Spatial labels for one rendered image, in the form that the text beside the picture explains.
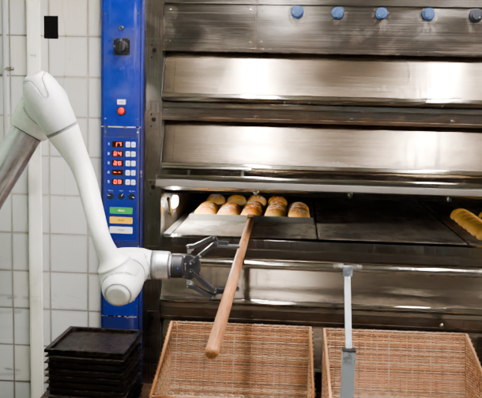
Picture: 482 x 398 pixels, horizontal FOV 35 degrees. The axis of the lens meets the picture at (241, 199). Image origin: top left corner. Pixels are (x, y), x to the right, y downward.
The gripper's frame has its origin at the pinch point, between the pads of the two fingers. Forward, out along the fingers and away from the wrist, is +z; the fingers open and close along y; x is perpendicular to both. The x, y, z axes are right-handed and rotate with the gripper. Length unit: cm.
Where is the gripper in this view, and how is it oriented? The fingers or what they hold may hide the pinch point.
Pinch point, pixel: (235, 268)
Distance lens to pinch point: 238.1
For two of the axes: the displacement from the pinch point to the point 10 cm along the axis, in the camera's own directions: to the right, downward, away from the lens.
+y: -0.2, 9.9, 1.3
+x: -0.6, 1.3, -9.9
